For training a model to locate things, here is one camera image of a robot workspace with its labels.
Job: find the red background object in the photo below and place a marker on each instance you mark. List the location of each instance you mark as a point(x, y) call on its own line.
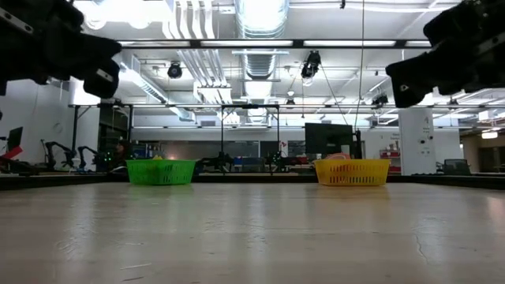
point(13, 152)

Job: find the silver ceiling duct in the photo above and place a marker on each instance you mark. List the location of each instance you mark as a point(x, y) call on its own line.
point(260, 23)

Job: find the large black monitor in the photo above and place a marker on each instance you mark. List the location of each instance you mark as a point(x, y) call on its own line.
point(327, 140)

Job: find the red cabinet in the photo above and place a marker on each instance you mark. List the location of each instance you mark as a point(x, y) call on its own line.
point(390, 154)

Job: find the white pillar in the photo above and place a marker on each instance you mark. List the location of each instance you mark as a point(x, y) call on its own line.
point(416, 130)

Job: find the yellow plastic basket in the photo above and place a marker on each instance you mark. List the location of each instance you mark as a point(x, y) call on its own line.
point(352, 172)

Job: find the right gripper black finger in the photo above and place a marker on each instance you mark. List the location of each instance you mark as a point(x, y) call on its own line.
point(438, 29)

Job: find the black background rig frame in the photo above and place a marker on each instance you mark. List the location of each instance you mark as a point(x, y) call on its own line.
point(250, 106)

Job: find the lit wall lamp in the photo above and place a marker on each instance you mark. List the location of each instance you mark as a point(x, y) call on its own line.
point(489, 135)

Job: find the person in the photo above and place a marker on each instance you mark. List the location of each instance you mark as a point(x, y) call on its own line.
point(121, 149)

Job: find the black overhead beam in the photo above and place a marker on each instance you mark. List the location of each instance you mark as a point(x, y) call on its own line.
point(298, 43)

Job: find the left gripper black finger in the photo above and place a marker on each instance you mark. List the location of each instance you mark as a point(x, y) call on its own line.
point(98, 56)
point(98, 43)

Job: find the black background robot arm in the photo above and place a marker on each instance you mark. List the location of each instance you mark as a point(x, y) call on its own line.
point(216, 161)
point(59, 152)
point(87, 154)

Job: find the small black monitor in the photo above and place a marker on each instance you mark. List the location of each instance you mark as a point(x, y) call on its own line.
point(16, 138)

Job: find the black ceiling-hung camera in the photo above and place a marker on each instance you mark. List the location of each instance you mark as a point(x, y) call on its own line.
point(174, 71)
point(311, 65)
point(379, 99)

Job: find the green plastic basket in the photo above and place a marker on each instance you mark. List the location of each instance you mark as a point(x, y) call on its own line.
point(161, 172)

